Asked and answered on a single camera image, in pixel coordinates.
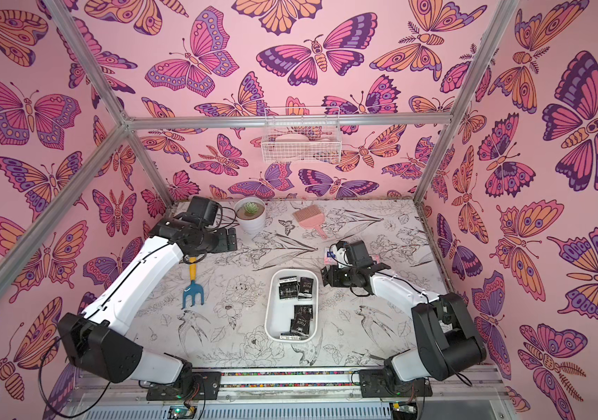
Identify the black sachet top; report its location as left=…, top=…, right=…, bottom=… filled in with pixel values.
left=298, top=276, right=315, bottom=299

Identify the white oval storage box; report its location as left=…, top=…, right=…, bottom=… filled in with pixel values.
left=264, top=269, right=318, bottom=344

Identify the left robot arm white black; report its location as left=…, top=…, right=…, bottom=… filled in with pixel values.
left=57, top=196, right=237, bottom=385

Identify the pink dustpan brush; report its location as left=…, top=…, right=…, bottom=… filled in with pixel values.
left=292, top=205, right=328, bottom=240

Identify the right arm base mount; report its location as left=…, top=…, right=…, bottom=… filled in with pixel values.
left=358, top=369, right=433, bottom=399

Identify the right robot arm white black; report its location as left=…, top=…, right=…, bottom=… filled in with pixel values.
left=321, top=241, right=487, bottom=390

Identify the black sachet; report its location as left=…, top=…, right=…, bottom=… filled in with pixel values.
left=278, top=280, right=299, bottom=300
left=298, top=276, right=315, bottom=299
left=294, top=304, right=314, bottom=320
left=290, top=317, right=311, bottom=337

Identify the pink blue floral tissue pack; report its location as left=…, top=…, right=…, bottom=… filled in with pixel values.
left=324, top=248, right=335, bottom=265

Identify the blue garden fork yellow handle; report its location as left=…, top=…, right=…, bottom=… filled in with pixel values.
left=182, top=257, right=206, bottom=309

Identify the aluminium rail front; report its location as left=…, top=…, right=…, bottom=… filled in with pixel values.
left=67, top=364, right=510, bottom=405

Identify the white wire wall basket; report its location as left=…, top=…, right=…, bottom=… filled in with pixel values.
left=259, top=106, right=343, bottom=165

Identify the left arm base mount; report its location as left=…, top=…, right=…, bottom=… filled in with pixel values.
left=146, top=371, right=222, bottom=402

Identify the white pot with succulent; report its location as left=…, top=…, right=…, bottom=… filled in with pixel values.
left=234, top=197, right=267, bottom=236

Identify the black sachet lower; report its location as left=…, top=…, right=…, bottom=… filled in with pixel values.
left=294, top=304, right=314, bottom=320

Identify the black sachet bottom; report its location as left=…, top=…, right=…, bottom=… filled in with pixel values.
left=290, top=317, right=311, bottom=337

